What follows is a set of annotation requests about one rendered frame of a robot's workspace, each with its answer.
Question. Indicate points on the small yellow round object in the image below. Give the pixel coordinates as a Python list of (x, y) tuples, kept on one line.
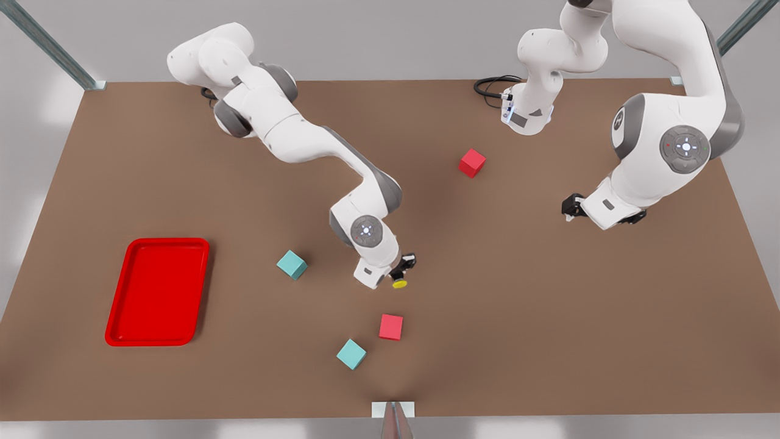
[(400, 283)]

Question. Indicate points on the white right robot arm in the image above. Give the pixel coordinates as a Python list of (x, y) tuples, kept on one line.
[(286, 131)]

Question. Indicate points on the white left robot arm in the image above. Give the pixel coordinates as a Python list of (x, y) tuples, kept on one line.
[(658, 91)]

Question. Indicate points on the red cube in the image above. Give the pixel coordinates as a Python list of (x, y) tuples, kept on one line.
[(390, 327), (472, 163)]

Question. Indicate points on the teal cube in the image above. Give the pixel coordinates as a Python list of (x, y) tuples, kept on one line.
[(292, 264), (351, 354)]

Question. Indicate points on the red plastic tray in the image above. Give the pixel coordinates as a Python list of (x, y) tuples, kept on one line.
[(158, 292)]

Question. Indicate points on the silver frame post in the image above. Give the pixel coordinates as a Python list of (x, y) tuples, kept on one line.
[(52, 46), (395, 421), (734, 30)]

